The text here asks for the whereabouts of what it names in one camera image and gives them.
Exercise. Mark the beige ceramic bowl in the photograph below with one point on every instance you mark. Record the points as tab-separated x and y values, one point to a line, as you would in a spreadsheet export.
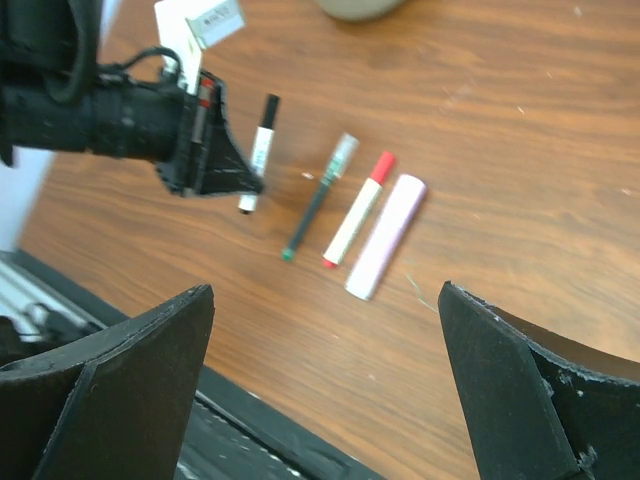
358	10

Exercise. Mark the black pen cap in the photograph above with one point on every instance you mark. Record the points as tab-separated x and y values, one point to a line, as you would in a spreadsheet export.
270	111

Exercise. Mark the white red marker pen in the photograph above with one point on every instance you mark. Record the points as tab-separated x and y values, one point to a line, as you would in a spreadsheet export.
352	223

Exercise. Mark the aluminium frame rail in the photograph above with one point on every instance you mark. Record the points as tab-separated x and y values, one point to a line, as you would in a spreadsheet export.
37	311

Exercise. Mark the pink highlighter pen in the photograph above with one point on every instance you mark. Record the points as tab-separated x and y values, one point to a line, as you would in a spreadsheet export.
394	218

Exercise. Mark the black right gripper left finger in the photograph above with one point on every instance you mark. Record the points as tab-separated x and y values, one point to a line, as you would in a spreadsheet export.
112	405

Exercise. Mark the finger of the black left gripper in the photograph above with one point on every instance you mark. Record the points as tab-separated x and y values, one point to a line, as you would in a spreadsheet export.
221	168

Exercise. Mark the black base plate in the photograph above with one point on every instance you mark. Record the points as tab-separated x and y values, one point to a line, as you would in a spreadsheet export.
231	433

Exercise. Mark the clear pen cap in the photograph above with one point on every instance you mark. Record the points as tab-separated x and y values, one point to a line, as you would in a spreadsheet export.
341	156

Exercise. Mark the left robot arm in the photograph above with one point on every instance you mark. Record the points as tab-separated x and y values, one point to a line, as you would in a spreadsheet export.
49	69

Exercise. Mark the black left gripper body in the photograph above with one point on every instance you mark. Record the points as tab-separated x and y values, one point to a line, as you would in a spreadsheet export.
179	133

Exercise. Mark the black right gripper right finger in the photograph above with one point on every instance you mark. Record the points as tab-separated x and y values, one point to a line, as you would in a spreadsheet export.
538	405

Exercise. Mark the white black marker pen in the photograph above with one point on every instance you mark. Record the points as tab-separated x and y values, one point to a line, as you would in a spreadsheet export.
259	158

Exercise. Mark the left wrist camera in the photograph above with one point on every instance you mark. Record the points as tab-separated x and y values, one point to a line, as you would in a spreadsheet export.
189	28

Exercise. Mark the green pen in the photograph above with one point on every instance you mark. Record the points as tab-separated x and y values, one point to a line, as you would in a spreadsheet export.
319	195

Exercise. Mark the red pen cap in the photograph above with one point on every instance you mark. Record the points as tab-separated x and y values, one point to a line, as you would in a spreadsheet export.
383	167

